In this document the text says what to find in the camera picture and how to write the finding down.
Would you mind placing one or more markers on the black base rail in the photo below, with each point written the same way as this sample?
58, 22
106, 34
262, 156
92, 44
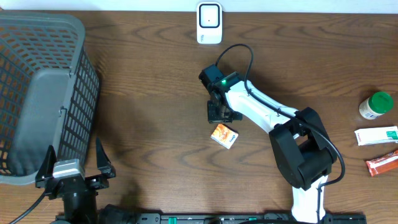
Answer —
156, 218

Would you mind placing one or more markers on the white barcode scanner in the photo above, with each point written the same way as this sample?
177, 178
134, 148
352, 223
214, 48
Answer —
209, 23

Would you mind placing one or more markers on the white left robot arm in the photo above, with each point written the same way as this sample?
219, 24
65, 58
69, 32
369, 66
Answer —
79, 208

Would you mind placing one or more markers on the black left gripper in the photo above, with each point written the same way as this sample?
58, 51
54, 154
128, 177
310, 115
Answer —
90, 181

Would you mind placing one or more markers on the white green medicine box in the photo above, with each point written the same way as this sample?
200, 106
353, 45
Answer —
370, 136

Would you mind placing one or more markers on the green lid jar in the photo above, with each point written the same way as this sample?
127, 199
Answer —
376, 105

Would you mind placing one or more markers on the grey plastic basket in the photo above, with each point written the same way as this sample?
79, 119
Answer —
49, 92

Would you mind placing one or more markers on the orange tissue pack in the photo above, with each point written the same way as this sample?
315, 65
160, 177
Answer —
224, 136

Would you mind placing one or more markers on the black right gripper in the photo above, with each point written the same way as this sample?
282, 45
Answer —
213, 117

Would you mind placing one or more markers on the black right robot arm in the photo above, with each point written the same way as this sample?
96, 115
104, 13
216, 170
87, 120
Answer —
302, 149

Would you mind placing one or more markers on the red snack bar wrapper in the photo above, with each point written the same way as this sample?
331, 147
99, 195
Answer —
382, 164

